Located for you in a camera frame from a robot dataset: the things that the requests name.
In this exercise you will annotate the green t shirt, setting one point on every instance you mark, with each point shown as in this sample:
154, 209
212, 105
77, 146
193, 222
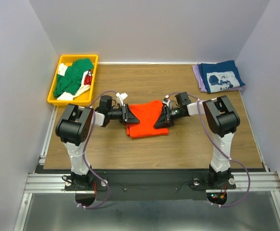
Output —
69, 78

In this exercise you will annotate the orange t shirt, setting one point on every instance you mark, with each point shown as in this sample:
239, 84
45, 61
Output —
147, 114

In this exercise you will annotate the yellow plastic bin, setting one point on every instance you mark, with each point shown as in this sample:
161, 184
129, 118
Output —
85, 98

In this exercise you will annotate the white printed t shirt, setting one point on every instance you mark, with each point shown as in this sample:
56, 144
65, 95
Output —
85, 85

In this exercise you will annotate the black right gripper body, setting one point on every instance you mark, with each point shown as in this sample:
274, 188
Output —
170, 115

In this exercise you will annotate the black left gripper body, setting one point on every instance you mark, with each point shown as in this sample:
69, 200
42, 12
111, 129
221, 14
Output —
122, 114

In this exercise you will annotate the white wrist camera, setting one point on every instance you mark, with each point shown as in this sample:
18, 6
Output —
121, 97
166, 101

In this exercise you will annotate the folded navy printed t shirt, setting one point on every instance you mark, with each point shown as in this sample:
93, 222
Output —
220, 76

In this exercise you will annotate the aluminium frame rail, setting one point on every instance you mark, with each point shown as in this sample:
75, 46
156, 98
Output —
252, 206

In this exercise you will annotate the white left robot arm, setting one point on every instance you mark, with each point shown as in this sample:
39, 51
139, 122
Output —
75, 128

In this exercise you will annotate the folded lavender t shirt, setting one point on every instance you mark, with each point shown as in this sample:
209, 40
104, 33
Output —
200, 81

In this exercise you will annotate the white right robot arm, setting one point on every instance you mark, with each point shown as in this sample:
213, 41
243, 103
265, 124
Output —
222, 120

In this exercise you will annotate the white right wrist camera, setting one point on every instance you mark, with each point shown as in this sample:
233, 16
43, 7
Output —
166, 101

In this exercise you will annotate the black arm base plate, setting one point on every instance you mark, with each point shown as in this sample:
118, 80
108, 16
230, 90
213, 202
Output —
145, 185

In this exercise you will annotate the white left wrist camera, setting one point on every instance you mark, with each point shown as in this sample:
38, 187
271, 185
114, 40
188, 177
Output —
121, 97

